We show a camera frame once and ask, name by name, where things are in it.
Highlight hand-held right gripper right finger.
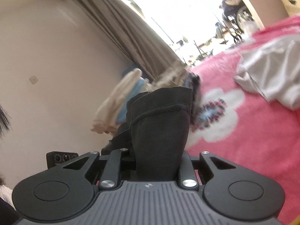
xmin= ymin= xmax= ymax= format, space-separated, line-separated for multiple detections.
xmin=178 ymin=150 xmax=237 ymax=191

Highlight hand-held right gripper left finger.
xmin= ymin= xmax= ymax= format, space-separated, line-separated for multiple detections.
xmin=62 ymin=148 xmax=136 ymax=191

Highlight black pants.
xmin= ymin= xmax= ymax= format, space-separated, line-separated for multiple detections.
xmin=101 ymin=87 xmax=194 ymax=181

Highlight stack of cream folded clothes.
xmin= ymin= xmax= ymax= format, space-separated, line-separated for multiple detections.
xmin=90 ymin=68 xmax=150 ymax=134

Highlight pink floral blanket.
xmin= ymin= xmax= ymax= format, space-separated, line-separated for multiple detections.
xmin=185 ymin=15 xmax=300 ymax=225

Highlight light grey garment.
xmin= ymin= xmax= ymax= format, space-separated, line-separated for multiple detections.
xmin=234 ymin=36 xmax=300 ymax=110

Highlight beige curtain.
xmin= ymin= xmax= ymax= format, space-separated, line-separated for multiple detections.
xmin=62 ymin=0 xmax=188 ymax=80

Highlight wheelchair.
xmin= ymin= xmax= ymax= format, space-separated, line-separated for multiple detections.
xmin=216 ymin=0 xmax=256 ymax=44

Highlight cream nightstand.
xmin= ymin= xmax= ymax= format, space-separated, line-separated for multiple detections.
xmin=275 ymin=0 xmax=300 ymax=18

